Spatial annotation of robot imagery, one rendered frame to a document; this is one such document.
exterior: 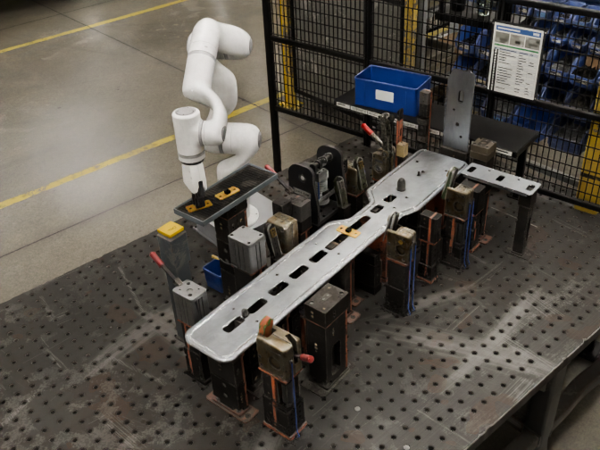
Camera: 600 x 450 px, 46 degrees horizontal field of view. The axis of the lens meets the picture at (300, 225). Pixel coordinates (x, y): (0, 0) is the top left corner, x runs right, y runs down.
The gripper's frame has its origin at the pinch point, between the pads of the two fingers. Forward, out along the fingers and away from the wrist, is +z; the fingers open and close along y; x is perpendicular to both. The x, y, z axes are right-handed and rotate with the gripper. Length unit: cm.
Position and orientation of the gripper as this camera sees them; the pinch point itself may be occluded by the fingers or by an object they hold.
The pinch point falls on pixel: (198, 199)
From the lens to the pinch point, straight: 234.6
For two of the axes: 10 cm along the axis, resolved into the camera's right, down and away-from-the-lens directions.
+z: 0.4, 8.2, 5.6
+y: 4.6, 4.8, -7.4
